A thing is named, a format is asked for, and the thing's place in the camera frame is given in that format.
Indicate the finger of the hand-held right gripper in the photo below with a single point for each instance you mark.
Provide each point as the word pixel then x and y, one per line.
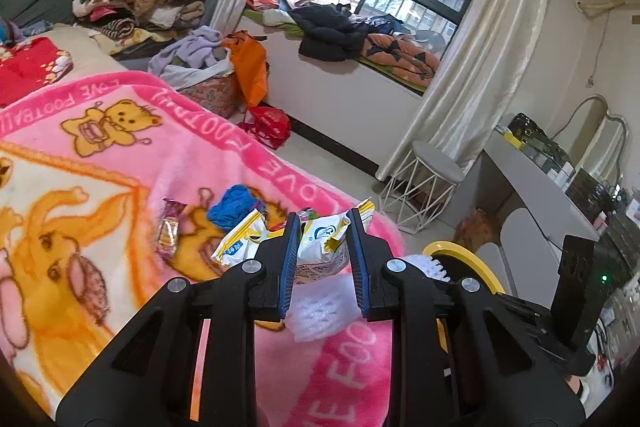
pixel 520 309

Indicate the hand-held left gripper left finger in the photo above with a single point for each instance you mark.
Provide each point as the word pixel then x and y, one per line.
pixel 289 272

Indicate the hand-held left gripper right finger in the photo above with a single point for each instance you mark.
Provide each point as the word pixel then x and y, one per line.
pixel 359 277

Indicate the white bubble wrap piece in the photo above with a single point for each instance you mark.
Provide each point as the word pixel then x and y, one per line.
pixel 320 312

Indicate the yellow white snack bag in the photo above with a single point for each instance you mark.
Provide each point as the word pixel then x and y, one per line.
pixel 235 247

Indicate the yellow rimmed black bin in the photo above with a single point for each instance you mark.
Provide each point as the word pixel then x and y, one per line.
pixel 470 264

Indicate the white paper wad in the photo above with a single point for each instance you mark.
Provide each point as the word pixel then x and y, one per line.
pixel 427 267

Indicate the blue wrapper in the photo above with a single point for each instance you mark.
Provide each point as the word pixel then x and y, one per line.
pixel 232 204

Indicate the purple snack wrapper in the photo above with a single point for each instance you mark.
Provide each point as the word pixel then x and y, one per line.
pixel 170 232

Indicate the orange floral box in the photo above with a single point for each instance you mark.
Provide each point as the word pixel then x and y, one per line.
pixel 475 227

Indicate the dark organizer box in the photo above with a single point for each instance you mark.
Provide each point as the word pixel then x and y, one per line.
pixel 585 189

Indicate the white dressing table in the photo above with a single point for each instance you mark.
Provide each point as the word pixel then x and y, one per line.
pixel 530 177

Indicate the grey storage box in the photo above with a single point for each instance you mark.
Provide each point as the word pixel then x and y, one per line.
pixel 555 166

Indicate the red plastic bag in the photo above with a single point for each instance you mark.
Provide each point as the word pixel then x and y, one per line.
pixel 270 127

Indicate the curvy framed mirror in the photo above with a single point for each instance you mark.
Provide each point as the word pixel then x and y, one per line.
pixel 595 142

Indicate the green handbag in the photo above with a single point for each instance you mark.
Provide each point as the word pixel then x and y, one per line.
pixel 530 129

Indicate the white window seat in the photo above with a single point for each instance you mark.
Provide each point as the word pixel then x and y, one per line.
pixel 340 97

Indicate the floral laundry basket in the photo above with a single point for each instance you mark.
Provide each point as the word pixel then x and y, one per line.
pixel 215 94

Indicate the orange bag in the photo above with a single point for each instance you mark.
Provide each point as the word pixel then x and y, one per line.
pixel 247 67

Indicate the pink bear printed blanket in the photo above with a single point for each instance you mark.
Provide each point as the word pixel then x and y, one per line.
pixel 100 157

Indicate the orange patterned quilt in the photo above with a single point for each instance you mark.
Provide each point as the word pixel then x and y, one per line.
pixel 400 54

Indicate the black jacket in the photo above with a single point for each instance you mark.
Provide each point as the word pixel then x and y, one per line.
pixel 325 32

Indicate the lavender clothes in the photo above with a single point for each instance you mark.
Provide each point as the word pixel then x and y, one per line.
pixel 195 47

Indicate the small clothes heap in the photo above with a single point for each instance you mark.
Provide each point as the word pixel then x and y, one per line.
pixel 270 7

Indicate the white air conditioner pipe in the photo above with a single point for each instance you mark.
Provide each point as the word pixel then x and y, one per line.
pixel 597 6

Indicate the red printed blanket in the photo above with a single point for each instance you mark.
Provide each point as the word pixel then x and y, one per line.
pixel 25 67

